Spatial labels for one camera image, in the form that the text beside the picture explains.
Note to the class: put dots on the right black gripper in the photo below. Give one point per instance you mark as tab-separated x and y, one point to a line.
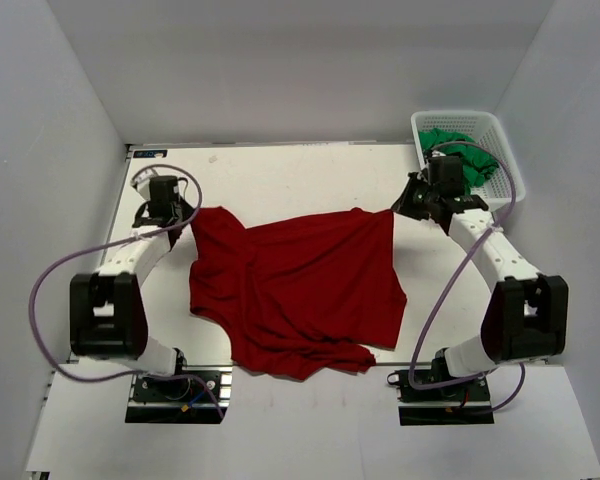
404	204

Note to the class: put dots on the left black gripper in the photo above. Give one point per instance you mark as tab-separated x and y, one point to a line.
188	210

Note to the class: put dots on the red t-shirt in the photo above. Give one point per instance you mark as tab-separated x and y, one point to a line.
302	294

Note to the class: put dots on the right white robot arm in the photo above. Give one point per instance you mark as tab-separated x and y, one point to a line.
526	317

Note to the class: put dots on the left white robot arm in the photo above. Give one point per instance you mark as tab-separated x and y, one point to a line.
106	311

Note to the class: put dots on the blue label sticker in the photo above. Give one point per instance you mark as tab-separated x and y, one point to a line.
150	154

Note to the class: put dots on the green t-shirt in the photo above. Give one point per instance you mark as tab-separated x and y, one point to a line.
478	166

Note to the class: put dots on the white plastic basket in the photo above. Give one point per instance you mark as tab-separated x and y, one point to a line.
484	128

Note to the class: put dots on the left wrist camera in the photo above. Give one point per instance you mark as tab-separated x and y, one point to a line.
153	187

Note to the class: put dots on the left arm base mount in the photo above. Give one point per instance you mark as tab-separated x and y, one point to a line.
180	402

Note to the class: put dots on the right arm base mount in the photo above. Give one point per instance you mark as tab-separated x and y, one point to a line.
459	405

